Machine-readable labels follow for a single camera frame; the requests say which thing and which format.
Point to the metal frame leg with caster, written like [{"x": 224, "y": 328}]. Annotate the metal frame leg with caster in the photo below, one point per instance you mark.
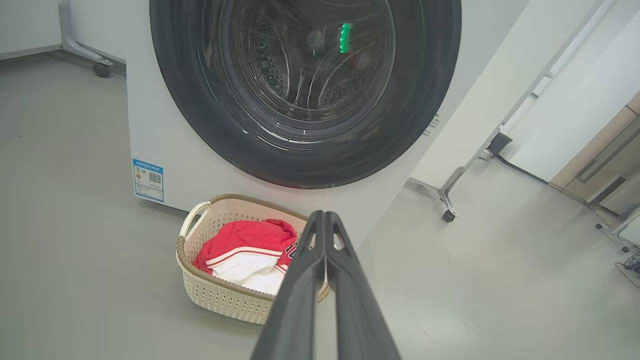
[
  {"x": 452, "y": 182},
  {"x": 75, "y": 45}
]

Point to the blue energy label sticker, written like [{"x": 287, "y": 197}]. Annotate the blue energy label sticker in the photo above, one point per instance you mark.
[{"x": 148, "y": 181}]

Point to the black round glass washer door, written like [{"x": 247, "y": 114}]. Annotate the black round glass washer door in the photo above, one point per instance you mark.
[{"x": 200, "y": 125}]

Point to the red and white jersey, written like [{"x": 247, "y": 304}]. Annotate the red and white jersey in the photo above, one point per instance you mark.
[{"x": 235, "y": 240}]

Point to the beige wooden cabinet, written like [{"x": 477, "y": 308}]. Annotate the beige wooden cabinet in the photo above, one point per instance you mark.
[{"x": 600, "y": 165}]

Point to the white partition panel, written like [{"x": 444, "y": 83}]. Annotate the white partition panel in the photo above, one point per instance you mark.
[
  {"x": 590, "y": 100},
  {"x": 490, "y": 100},
  {"x": 30, "y": 25}
]

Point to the cream perforated laundry basket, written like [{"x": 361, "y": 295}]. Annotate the cream perforated laundry basket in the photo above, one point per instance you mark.
[{"x": 220, "y": 295}]

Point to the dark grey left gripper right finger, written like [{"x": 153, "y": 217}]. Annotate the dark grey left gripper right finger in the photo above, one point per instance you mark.
[{"x": 355, "y": 310}]

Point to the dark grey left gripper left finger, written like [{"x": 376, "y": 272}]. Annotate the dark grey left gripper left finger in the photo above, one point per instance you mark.
[{"x": 295, "y": 310}]

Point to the white front-load washing machine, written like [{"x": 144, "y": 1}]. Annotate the white front-load washing machine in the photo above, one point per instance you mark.
[{"x": 200, "y": 165}]

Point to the small black box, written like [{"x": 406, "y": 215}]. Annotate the small black box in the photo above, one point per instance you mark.
[{"x": 499, "y": 144}]

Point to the grey metal stand base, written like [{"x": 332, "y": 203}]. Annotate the grey metal stand base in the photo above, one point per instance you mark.
[{"x": 625, "y": 227}]

